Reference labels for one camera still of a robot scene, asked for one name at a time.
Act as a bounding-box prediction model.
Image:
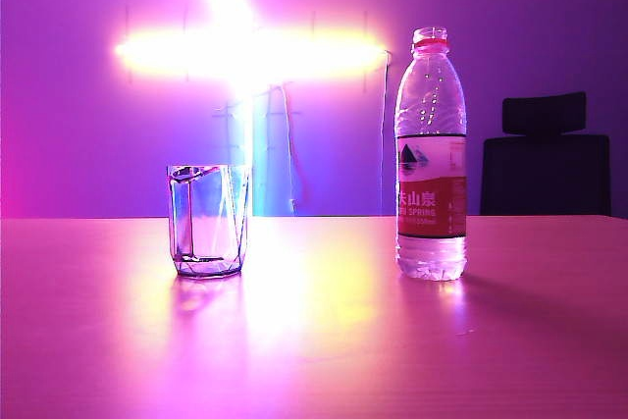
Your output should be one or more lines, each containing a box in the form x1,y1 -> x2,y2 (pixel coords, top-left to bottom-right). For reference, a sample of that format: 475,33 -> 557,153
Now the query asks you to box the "clear faceted glass mug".
165,164 -> 252,283

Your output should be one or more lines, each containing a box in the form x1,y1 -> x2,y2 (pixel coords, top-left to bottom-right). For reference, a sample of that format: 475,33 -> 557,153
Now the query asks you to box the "plastic water bottle red label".
393,26 -> 468,283

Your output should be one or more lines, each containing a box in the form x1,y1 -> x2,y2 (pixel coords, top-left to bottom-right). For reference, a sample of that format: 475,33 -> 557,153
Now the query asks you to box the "horizontal glowing light bar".
114,27 -> 390,80

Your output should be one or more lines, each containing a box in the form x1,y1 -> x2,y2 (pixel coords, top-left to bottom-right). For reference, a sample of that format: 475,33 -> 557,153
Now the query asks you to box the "black office chair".
479,90 -> 613,218

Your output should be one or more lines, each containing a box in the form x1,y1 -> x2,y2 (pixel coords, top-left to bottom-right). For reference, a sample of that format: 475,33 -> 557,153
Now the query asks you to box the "pale hanging cable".
278,82 -> 311,217

